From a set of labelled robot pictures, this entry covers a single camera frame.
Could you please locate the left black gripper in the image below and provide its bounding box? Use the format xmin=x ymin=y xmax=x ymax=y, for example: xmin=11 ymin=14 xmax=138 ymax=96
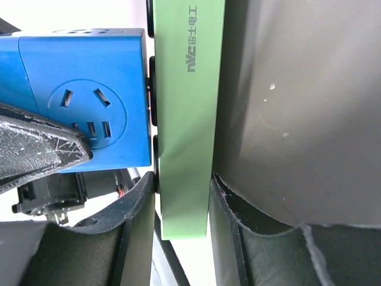
xmin=0 ymin=17 xmax=140 ymax=226

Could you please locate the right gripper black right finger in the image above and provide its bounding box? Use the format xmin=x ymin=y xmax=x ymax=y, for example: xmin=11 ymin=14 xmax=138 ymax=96
xmin=210 ymin=175 xmax=380 ymax=285

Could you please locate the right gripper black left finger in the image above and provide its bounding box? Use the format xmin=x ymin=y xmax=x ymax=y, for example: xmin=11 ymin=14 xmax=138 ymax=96
xmin=1 ymin=172 xmax=155 ymax=285

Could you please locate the blue cube plug adapter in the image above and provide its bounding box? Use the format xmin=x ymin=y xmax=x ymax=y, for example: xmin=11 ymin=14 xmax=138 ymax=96
xmin=1 ymin=28 xmax=151 ymax=172

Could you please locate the green power strip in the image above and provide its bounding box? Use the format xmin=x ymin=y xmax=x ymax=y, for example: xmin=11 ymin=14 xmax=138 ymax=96
xmin=146 ymin=1 xmax=225 ymax=240

